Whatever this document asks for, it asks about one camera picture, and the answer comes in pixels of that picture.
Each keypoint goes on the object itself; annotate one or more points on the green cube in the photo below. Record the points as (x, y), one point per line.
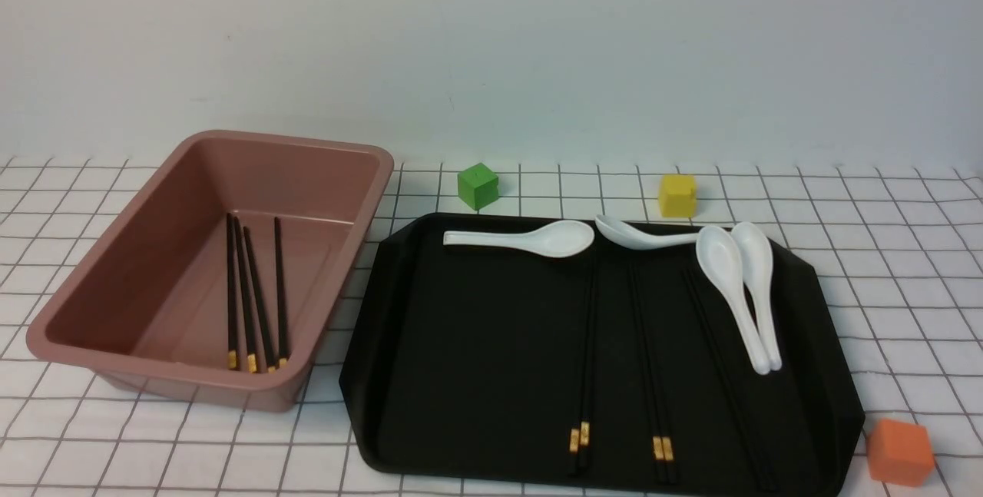
(478, 186)

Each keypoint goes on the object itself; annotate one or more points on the white spoon left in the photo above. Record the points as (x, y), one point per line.
(561, 239)

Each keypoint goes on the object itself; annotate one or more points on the white spoon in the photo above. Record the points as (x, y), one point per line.
(720, 261)
(624, 235)
(561, 239)
(757, 272)

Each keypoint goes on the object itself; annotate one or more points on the white spoon middle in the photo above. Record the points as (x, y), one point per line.
(624, 235)

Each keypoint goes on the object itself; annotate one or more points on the yellow cube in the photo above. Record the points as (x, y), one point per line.
(678, 196)

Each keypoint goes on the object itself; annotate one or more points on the black plastic tray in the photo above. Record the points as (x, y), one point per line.
(464, 362)

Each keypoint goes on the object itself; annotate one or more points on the white spoon front right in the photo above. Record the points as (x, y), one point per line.
(720, 261)

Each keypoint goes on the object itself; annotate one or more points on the white spoon far right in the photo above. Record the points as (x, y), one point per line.
(757, 272)

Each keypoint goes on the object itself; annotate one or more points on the pink plastic bin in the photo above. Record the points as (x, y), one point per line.
(146, 307)

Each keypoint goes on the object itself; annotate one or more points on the orange cube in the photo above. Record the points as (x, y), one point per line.
(900, 453)

